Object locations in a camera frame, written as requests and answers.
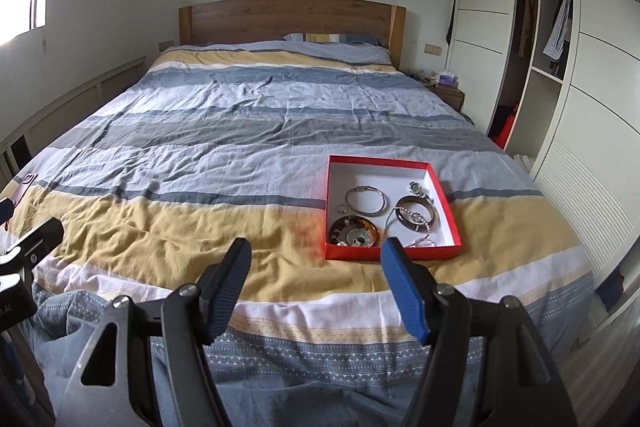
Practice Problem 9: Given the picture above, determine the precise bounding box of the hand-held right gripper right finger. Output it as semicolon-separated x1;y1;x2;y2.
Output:
380;237;584;427

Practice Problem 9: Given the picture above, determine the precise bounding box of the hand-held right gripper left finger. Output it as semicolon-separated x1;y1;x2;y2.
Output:
55;237;253;427

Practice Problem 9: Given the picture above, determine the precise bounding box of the tortoiseshell bangle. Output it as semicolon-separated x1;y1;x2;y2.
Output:
327;215;383;249

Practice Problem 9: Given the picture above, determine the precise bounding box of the silver chain necklace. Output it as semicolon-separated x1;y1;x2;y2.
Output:
384;202;435;239

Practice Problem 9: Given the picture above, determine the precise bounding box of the wide metal bangle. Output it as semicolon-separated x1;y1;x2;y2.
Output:
394;195;439;231

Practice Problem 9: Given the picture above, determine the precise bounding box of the red jewelry box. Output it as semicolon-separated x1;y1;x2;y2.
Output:
324;155;462;262

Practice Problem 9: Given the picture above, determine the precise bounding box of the brown beaded bracelet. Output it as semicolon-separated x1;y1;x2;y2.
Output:
331;219;372;248

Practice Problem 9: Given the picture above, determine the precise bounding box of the thin silver bangle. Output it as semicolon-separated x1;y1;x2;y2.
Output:
344;185;389;214

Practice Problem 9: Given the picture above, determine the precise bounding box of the striped duvet bed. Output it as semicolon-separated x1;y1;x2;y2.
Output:
7;39;597;427

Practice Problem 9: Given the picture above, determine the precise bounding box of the red item in wardrobe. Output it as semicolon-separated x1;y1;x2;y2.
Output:
492;104;517;148

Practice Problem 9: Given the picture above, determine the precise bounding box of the wooden nightstand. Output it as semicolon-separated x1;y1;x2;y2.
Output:
424;74;467;114

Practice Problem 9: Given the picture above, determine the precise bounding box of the grey blue pillow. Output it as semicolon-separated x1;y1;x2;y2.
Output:
281;32;392;64

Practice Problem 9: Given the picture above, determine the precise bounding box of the wooden headboard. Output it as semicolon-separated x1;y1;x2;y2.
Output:
178;0;407;71

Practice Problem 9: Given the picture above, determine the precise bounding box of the white wardrobe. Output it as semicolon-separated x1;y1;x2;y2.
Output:
444;0;640;335

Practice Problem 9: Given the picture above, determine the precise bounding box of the hanging striped shirt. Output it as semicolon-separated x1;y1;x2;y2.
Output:
542;0;574;64

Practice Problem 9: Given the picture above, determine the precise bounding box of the hanging brown coat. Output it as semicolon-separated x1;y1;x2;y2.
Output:
517;0;542;58

